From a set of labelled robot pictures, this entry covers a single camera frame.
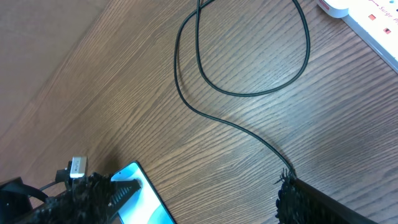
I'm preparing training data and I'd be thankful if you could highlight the black USB charging cable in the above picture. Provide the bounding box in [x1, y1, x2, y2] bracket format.
[173, 0, 312, 177]

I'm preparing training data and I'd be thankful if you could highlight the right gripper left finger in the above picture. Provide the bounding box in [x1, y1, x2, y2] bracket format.
[12, 173, 116, 224]

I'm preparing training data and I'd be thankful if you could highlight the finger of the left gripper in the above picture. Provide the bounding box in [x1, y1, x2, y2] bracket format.
[106, 179, 141, 220]

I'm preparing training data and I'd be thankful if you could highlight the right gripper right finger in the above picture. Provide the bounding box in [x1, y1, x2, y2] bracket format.
[275, 169, 376, 224]

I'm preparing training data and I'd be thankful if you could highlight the white power strip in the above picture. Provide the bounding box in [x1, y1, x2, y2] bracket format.
[343, 0, 397, 71]

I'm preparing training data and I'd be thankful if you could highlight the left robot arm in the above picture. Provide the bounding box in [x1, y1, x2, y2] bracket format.
[1, 174, 141, 224]

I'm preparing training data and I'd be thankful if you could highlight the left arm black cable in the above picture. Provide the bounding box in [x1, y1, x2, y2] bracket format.
[39, 167, 71, 192]

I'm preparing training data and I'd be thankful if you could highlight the Samsung Galaxy smartphone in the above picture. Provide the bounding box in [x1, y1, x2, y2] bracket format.
[111, 161, 177, 224]

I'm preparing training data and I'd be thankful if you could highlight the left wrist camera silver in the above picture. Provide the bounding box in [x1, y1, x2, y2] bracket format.
[70, 156, 88, 179]

